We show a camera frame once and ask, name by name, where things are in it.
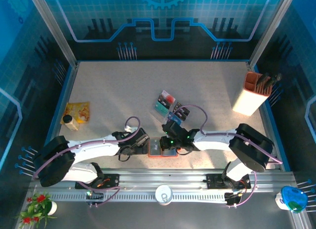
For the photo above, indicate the black VIP card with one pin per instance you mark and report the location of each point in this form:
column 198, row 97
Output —
column 178, row 105
column 184, row 114
column 164, row 102
column 155, row 147

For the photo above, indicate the orange card holder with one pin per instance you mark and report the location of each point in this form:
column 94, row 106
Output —
column 170, row 153

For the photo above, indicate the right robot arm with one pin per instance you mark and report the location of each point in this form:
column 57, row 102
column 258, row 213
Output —
column 214, row 142

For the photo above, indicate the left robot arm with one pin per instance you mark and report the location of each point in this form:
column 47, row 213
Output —
column 93, row 150

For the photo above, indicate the blue VIP card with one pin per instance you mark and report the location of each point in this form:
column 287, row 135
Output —
column 175, row 118

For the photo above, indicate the teal card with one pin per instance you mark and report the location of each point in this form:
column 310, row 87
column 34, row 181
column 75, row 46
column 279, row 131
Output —
column 161, row 108

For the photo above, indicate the red and white card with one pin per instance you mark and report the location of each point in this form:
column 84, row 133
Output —
column 169, row 97

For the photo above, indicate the yellow snack bag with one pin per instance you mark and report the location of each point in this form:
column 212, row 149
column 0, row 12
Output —
column 79, row 110

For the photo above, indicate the black capped beige bottle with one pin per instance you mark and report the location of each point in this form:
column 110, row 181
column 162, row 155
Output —
column 71, row 124

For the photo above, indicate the black connector box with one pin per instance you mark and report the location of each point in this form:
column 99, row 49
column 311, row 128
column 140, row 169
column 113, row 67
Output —
column 232, row 200
column 95, row 195

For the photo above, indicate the white orange knife block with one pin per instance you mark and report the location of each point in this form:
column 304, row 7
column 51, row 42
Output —
column 247, row 103

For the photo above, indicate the red flowered potted plant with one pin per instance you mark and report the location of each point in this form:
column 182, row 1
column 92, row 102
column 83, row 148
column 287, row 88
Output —
column 37, row 206

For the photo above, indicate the white cup with blue lid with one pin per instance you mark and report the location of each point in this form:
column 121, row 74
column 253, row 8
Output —
column 293, row 198

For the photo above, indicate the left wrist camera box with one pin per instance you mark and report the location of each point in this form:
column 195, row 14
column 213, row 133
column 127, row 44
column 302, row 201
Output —
column 128, row 128

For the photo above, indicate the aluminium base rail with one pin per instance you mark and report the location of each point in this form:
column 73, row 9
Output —
column 158, row 177

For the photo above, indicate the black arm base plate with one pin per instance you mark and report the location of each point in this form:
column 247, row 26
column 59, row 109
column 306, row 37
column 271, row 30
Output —
column 112, row 180
column 213, row 180

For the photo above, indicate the aluminium frame post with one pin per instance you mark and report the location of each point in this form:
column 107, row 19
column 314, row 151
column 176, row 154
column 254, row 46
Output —
column 270, row 29
column 54, row 31

